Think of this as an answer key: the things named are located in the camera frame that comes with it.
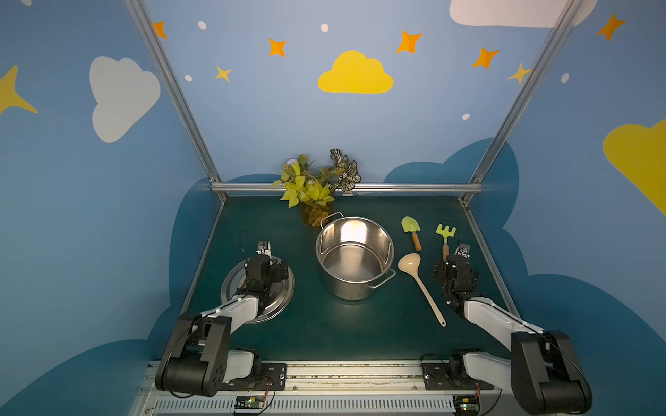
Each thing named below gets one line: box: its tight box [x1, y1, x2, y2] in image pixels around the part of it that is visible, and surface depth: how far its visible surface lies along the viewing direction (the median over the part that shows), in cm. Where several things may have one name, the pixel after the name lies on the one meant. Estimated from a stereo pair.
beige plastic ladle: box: [398, 253, 447, 328], surface depth 98 cm
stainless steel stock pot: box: [315, 211, 397, 302], surface depth 94 cm
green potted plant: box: [271, 148, 361, 228], surface depth 99 cm
